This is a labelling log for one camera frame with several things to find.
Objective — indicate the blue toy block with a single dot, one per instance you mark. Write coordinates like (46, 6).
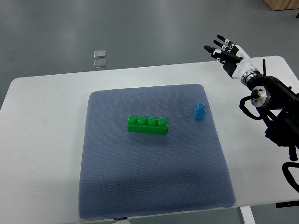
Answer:
(199, 111)

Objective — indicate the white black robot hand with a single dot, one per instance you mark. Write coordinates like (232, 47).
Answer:
(233, 58)

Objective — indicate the white table leg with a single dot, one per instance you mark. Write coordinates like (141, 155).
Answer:
(247, 215)

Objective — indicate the blue-grey textured mat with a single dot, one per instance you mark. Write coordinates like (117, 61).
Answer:
(127, 174)

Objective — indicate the green four-stud toy block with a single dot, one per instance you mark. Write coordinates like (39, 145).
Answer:
(147, 125)

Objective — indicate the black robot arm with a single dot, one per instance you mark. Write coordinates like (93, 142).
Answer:
(277, 105)

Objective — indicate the black table control panel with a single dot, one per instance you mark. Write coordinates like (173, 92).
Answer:
(287, 204)

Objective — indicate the wooden box corner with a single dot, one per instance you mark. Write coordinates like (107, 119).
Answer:
(278, 5)

